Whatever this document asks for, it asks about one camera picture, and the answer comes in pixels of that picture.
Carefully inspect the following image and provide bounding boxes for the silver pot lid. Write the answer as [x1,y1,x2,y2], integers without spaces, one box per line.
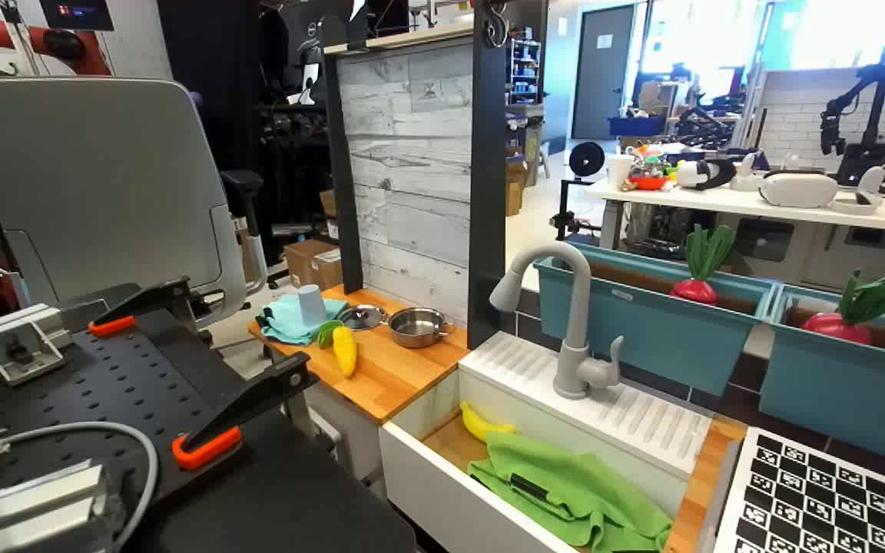
[339,302,394,336]

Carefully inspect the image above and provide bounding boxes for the wooden counter top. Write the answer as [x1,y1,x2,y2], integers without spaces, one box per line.
[252,285,474,427]

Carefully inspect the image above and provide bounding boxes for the white wood-look back panel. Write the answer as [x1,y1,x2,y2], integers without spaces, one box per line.
[334,40,478,326]

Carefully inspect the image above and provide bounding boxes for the cardboard box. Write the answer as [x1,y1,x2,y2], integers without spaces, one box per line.
[281,235,346,291]

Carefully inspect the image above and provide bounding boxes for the pale blue plastic cup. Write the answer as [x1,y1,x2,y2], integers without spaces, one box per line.
[291,283,331,327]

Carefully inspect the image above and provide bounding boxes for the grey toy faucet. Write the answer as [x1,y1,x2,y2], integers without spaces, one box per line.
[484,240,631,404]

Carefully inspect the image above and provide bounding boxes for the yellow toy banana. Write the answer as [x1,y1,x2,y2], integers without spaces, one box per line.
[457,399,520,445]

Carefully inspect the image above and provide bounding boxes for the teal cloth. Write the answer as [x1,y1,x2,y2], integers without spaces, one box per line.
[252,291,352,350]

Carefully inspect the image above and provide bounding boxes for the black filament spool stand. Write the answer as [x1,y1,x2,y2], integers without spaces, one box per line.
[549,139,611,245]

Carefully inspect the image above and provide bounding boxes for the white cabinet base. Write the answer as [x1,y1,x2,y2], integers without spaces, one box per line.
[302,379,387,484]

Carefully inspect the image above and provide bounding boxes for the white toy sink unit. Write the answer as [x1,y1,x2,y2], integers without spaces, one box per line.
[376,327,719,553]

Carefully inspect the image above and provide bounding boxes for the teal planter box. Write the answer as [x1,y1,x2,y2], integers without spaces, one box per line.
[536,240,782,399]
[757,283,885,475]

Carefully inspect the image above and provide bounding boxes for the wooden shelf above panel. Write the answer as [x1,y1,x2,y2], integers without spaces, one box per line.
[321,17,478,59]

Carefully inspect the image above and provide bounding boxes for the green cloth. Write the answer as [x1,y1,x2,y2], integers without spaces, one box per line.
[464,431,676,553]

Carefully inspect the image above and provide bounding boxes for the red toy radish green leaves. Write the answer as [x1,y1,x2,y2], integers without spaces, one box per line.
[668,221,739,307]
[798,267,885,347]

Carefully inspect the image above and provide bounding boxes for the white background table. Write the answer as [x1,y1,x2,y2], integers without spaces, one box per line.
[587,175,885,235]

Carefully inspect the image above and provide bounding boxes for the wooden board beside sink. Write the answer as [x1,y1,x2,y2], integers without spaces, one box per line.
[660,412,752,553]

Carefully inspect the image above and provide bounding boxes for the white headset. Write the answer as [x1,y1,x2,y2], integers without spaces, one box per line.
[757,168,842,211]

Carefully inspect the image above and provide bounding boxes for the black white calibration checkerboard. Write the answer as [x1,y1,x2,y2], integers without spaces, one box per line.
[713,424,885,553]

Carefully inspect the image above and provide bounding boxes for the red padded bar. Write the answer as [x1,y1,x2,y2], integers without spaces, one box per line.
[0,9,113,80]

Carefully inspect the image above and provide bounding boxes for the silver pot with handles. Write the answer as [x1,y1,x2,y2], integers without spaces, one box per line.
[387,303,454,352]

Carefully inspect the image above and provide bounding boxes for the black frame post by sink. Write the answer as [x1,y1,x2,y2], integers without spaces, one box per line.
[464,0,514,352]

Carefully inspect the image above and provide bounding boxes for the black frame post by cloth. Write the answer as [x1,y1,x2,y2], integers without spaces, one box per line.
[321,49,366,294]

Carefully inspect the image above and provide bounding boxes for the black clamp orange handle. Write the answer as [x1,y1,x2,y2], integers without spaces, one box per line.
[84,275,203,341]
[169,350,316,475]

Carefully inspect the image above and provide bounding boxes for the grey cable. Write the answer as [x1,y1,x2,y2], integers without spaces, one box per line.
[0,392,164,551]

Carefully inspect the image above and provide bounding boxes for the silver aluminium rail bracket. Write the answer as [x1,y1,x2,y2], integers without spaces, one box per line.
[0,459,119,553]
[0,297,69,392]

